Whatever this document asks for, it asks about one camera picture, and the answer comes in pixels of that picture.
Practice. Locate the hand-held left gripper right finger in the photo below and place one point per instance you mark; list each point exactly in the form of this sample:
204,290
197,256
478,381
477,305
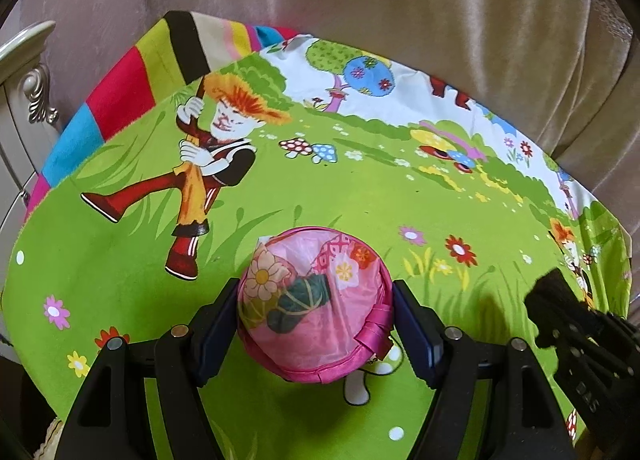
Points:
415,335

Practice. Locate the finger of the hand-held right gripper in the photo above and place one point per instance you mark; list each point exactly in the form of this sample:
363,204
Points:
550,320
562,290

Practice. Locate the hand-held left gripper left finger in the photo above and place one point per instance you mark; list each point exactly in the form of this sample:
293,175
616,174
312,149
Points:
217,335

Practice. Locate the pink floral round pouch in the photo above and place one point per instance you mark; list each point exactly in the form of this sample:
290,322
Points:
310,330

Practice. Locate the green cartoon printed bedsheet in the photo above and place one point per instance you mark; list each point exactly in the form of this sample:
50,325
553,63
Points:
350,200

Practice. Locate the colourful striped blanket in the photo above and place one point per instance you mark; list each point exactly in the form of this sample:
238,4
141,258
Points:
120,90

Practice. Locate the white carved nightstand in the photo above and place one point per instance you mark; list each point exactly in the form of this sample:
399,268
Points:
15,150

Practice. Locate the beige curtain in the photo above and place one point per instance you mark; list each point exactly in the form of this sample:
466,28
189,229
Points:
375,0

